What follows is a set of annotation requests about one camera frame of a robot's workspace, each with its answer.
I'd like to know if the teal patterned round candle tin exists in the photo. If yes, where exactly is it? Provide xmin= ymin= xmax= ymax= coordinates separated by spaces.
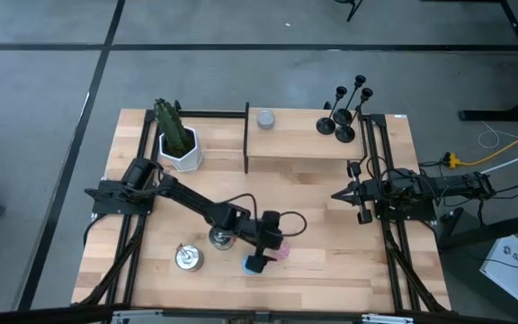
xmin=241 ymin=254 xmax=270 ymax=275

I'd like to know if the white printed cardboard box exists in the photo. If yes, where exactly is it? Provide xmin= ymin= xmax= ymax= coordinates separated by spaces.
xmin=478 ymin=233 xmax=518 ymax=301

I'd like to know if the black aluminium rig frame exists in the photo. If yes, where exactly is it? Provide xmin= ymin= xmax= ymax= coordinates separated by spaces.
xmin=0 ymin=98 xmax=518 ymax=324

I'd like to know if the white hexagonal planter pot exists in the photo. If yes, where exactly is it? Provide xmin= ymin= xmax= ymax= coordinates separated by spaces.
xmin=157 ymin=125 xmax=205 ymax=173

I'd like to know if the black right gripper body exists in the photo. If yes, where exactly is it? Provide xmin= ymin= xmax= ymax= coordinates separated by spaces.
xmin=347 ymin=161 xmax=377 ymax=225

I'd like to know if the tall tin with brown label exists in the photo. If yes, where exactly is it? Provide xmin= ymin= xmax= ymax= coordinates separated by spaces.
xmin=208 ymin=226 xmax=237 ymax=251

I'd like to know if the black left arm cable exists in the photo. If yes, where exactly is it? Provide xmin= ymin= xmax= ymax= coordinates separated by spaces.
xmin=227 ymin=193 xmax=308 ymax=238

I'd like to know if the black chair leg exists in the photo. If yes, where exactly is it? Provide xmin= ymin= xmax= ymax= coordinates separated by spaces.
xmin=334 ymin=0 xmax=364 ymax=23

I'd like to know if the tall silver candle tin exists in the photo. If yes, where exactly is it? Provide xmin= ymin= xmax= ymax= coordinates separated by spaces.
xmin=174 ymin=242 xmax=205 ymax=273

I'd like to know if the wooden shelf with black frame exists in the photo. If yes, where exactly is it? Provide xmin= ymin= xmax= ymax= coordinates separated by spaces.
xmin=243 ymin=101 xmax=368 ymax=175

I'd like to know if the black desk frame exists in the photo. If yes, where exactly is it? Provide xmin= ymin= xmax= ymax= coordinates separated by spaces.
xmin=458 ymin=0 xmax=518 ymax=122

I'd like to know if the green cactus plant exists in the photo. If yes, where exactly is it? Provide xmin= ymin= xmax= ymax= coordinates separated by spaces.
xmin=153 ymin=97 xmax=195 ymax=157

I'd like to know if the grey patterned round candle tin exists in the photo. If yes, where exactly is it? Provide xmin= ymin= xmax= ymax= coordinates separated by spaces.
xmin=256 ymin=108 xmax=277 ymax=131

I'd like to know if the white cable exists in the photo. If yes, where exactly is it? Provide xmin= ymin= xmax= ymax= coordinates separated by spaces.
xmin=481 ymin=142 xmax=518 ymax=175

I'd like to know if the yellow extension cord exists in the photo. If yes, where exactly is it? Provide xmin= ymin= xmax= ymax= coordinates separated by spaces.
xmin=442 ymin=120 xmax=518 ymax=168

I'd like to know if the pink patterned round candle tin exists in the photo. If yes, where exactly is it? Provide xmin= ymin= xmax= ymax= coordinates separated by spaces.
xmin=271 ymin=240 xmax=291 ymax=262

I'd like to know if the black candlestick holder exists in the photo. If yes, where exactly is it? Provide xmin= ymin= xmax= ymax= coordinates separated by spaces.
xmin=335 ymin=86 xmax=375 ymax=144
xmin=316 ymin=85 xmax=348 ymax=136
xmin=333 ymin=74 xmax=367 ymax=127

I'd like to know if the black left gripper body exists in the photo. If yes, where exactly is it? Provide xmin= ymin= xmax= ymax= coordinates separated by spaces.
xmin=244 ymin=236 xmax=283 ymax=275

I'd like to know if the black stand leg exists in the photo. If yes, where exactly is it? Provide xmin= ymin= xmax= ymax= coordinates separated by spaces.
xmin=436 ymin=206 xmax=518 ymax=251

